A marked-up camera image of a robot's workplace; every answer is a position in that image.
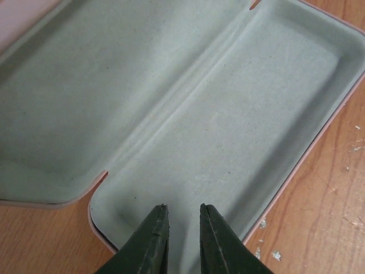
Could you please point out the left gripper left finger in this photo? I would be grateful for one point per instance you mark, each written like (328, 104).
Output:
(147, 249)

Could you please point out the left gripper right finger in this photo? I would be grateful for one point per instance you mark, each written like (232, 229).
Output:
(221, 251)

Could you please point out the pink glasses case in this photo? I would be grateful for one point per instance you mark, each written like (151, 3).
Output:
(173, 102)

